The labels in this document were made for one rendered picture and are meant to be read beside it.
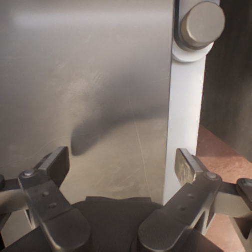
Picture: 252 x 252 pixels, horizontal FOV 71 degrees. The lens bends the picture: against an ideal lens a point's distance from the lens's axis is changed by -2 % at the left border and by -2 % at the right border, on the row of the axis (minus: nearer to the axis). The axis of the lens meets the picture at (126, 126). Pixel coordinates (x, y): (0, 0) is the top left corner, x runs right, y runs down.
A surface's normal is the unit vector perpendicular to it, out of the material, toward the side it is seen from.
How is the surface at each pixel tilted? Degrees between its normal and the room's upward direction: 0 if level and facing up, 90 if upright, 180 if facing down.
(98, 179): 0
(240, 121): 90
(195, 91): 0
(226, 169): 0
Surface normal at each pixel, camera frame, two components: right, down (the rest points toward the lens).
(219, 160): -0.01, 0.29
